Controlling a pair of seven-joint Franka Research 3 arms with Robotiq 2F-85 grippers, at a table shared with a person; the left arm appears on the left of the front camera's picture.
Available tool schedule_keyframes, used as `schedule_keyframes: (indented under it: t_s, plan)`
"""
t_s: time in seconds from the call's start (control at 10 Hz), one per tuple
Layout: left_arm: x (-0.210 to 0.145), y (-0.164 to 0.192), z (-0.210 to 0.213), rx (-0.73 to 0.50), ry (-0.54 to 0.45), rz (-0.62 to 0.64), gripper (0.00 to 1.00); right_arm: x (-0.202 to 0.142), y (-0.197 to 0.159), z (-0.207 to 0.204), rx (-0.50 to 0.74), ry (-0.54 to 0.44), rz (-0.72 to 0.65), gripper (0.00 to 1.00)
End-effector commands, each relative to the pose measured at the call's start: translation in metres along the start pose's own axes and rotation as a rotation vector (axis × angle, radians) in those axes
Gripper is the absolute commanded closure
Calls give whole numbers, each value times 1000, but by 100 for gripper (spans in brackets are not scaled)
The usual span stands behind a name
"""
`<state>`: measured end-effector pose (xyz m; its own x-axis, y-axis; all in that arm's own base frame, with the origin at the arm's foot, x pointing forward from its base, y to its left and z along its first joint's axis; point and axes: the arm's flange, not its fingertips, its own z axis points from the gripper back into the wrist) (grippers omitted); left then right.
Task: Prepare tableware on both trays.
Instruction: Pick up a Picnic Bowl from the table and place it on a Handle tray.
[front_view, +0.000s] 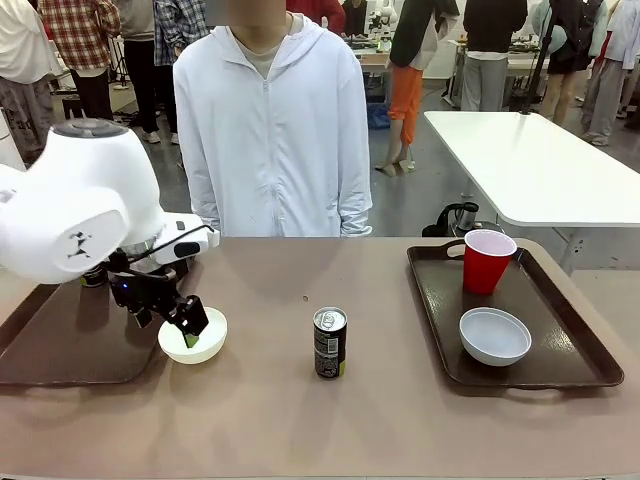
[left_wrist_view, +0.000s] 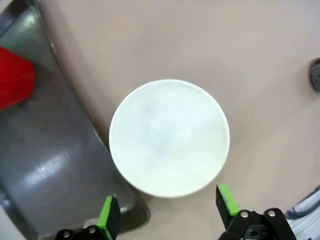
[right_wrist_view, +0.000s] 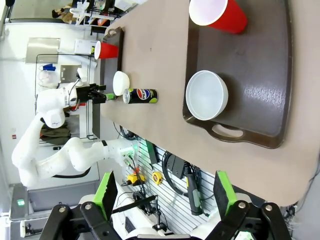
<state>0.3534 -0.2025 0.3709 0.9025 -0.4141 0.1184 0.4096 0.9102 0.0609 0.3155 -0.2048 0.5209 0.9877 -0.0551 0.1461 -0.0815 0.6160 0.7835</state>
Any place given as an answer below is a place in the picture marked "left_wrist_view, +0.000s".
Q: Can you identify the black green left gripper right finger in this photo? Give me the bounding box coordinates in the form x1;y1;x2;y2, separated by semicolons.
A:
215;184;297;240

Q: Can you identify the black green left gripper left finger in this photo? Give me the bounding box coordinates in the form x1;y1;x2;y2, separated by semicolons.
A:
54;193;123;240

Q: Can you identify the red plastic cup white inside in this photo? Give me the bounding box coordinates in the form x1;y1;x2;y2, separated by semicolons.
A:
0;46;36;111

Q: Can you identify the white ceramic bowl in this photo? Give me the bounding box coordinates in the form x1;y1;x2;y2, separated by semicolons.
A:
108;79;231;199

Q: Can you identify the dark grey plastic tray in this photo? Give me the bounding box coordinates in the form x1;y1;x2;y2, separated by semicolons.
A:
0;0;151;240

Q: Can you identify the grey ribbed cable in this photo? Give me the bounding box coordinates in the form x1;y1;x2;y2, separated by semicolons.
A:
285;184;320;240

